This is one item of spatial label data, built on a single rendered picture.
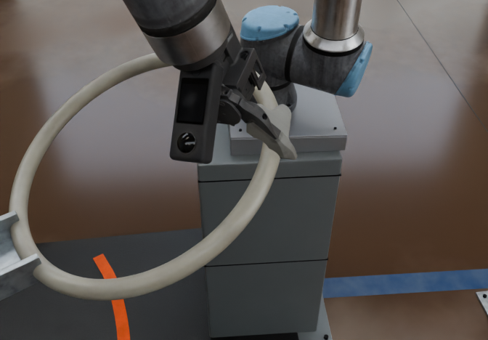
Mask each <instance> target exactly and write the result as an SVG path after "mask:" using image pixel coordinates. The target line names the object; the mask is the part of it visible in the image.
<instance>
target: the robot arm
mask: <svg viewBox="0 0 488 340"><path fill-rule="evenodd" d="M123 2H124V4H125V5H126V7H127V8H128V10H129V11H130V13H131V15H132V16H133V18H134V19H135V21H136V23H137V25H138V26H139V28H140V30H141V31H142V32H143V34H144V36H145V38H146V39H147V41H148V42H149V44H150V46H151V47H152V49H153V51H154V52H155V53H156V55H157V56H158V58H159V59H160V60H161V61H162V62H164V63H166V64H169V65H173V66H174V67H175V68H176V69H178V70H180V76H179V86H178V92H177V99H176V109H175V115H174V125H173V131H172V137H171V148H170V154H169V155H170V158H171V159H172V160H175V161H185V162H192V163H204V164H209V163H210V162H212V158H213V152H214V141H215V135H216V125H217V124H229V125H231V126H235V124H238V123H239V122H240V120H241V119H242V120H243V121H244V122H245V123H246V124H247V126H246V131H247V133H249V134H250V135H251V136H252V137H254V138H256V139H260V140H261V141H262V142H264V143H265V144H266V145H267V147H268V148H269V149H271V150H273V151H275V152H276V153H277V154H278V155H279V157H280V158H283V159H291V160H296V158H297V154H296V150H295V148H294V146H293V145H292V143H291V142H290V140H289V138H288V137H289V131H290V120H291V113H292V112H293V111H294V109H295V108H296V103H297V93H296V88H295V86H294V83H295V84H300V85H302V86H307V87H309V88H313V89H316V90H320V91H322V92H327V93H329V94H334V95H335V96H336V95H338V96H342V97H351V96H353V95H354V93H355V92H356V90H357V88H358V86H359V84H360V82H361V80H362V77H363V75H364V73H365V70H366V67H367V64H368V62H369V59H370V55H371V52H372V49H373V45H372V44H371V43H369V41H364V37H365V32H364V30H363V28H362V26H361V25H360V24H359V23H358V22H359V14H360V9H361V4H362V0H314V4H313V13H312V19H311V20H310V21H309V22H308V23H307V24H306V25H299V24H298V23H299V18H298V14H297V13H296V12H295V11H294V10H292V9H290V8H288V7H279V6H264V7H259V8H257V9H253V10H251V11H250V12H248V13H247V14H246V15H245V16H244V18H243V20H242V25H241V31H240V42H239V40H238V38H237V35H236V33H235V30H234V28H233V27H232V24H231V22H230V20H229V17H228V14H227V12H226V10H225V8H224V5H223V3H222V1H221V0H123ZM256 72H257V73H258V74H259V75H260V76H259V77H258V76H257V74H256ZM264 81H266V83H267V84H268V86H269V88H270V89H271V90H272V93H273V94H274V96H275V99H276V100H277V104H278V106H277V107H276V108H274V109H273V110H269V109H268V108H266V107H265V106H263V105H262V104H258V103H257V101H256V99H255V97H254V96H253V92H254V90H255V88H254V87H255V86H257V88H258V90H261V88H262V86H263V83H264Z"/></svg>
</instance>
